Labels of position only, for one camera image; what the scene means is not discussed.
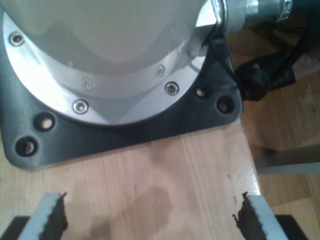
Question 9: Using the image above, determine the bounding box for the black round plug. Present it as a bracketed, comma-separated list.
[237, 63, 270, 102]

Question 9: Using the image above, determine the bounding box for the silver metal cable connector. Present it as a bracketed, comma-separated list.
[211, 0, 292, 35]

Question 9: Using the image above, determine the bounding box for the grey metal beam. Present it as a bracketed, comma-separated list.
[254, 143, 320, 176]

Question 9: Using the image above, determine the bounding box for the black base cable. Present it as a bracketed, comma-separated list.
[262, 9, 317, 87]

